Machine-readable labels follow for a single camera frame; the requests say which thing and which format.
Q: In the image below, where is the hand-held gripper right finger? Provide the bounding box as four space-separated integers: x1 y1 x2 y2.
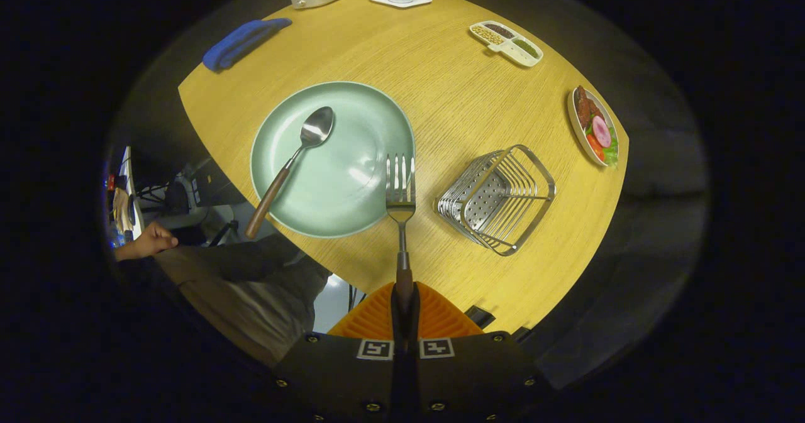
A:
406 282 554 423

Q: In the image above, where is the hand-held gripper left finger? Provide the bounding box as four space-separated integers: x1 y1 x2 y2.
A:
274 282 407 423

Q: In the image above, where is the metal fork with wooden handle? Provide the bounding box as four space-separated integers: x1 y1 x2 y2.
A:
385 153 417 314

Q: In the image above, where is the metal spoon with wooden handle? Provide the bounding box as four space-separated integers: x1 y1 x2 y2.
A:
245 106 335 240

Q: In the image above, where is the pale green round plate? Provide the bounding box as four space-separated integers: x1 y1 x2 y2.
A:
250 81 416 239

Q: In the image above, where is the black backdrop cloth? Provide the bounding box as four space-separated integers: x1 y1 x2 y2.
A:
522 8 708 386

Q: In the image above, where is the white oval food plate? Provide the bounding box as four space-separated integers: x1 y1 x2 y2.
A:
567 85 620 168

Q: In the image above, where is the white side desk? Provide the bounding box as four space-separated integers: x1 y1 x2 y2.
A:
118 146 147 243

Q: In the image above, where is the white divided dish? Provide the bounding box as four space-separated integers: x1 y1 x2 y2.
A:
469 21 544 68

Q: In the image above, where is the blue folded towel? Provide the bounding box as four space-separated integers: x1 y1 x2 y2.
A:
202 18 293 73

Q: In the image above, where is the metal wire basket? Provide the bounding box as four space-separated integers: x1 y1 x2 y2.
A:
435 145 557 257

